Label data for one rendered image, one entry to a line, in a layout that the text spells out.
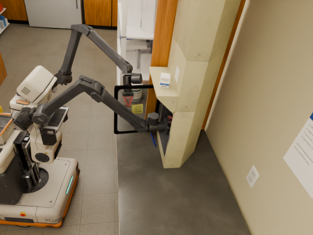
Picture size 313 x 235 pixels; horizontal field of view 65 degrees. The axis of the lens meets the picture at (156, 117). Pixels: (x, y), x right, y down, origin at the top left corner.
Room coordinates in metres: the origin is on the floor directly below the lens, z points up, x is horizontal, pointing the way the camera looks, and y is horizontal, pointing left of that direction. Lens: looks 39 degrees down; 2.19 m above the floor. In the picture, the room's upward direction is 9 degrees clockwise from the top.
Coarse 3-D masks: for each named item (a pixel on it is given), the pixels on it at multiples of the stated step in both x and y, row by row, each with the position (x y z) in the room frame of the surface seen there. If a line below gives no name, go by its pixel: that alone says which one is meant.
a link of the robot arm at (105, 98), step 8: (104, 88) 1.14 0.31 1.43; (96, 96) 1.05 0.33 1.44; (104, 96) 1.08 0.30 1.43; (112, 96) 1.13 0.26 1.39; (112, 104) 1.10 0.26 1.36; (120, 104) 1.13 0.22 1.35; (120, 112) 1.11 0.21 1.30; (128, 112) 1.13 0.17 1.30; (128, 120) 1.12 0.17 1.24; (136, 120) 1.13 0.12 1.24; (144, 120) 1.20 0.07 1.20; (136, 128) 1.13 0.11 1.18
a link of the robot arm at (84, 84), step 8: (80, 80) 1.07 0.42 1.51; (88, 80) 1.10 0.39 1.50; (72, 88) 1.06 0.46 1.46; (80, 88) 1.05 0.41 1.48; (88, 88) 1.05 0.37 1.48; (96, 88) 1.08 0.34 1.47; (64, 96) 1.05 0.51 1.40; (72, 96) 1.06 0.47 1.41; (40, 104) 1.11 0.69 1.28; (48, 104) 1.06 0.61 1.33; (56, 104) 1.05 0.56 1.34; (40, 112) 1.04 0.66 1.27; (48, 112) 1.04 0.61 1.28; (40, 120) 1.02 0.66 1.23
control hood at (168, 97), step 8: (152, 72) 1.27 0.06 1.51; (160, 72) 1.28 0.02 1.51; (168, 72) 1.29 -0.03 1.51; (152, 80) 1.18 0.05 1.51; (160, 88) 1.11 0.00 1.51; (168, 88) 1.12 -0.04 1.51; (160, 96) 1.03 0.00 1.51; (168, 96) 1.04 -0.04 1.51; (176, 96) 1.05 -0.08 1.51; (168, 104) 1.04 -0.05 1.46; (176, 104) 1.05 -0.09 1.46
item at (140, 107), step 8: (152, 88) 1.33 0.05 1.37; (120, 96) 1.26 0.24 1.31; (128, 96) 1.28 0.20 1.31; (136, 96) 1.29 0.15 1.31; (144, 96) 1.31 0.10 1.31; (152, 96) 1.33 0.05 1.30; (128, 104) 1.28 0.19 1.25; (136, 104) 1.30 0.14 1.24; (144, 104) 1.31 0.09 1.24; (152, 104) 1.33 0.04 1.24; (136, 112) 1.30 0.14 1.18; (144, 112) 1.32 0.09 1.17; (120, 120) 1.26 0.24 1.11; (120, 128) 1.26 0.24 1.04; (128, 128) 1.28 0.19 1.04
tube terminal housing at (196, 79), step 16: (176, 48) 1.24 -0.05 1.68; (176, 64) 1.19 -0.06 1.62; (192, 64) 1.06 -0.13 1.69; (208, 64) 1.09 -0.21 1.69; (192, 80) 1.07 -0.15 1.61; (208, 80) 1.14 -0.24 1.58; (192, 96) 1.07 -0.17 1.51; (208, 96) 1.20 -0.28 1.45; (176, 112) 1.05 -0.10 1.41; (192, 112) 1.08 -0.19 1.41; (176, 128) 1.06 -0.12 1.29; (192, 128) 1.11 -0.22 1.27; (160, 144) 1.22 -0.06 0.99; (176, 144) 1.06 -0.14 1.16; (192, 144) 1.18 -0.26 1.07; (176, 160) 1.07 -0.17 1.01
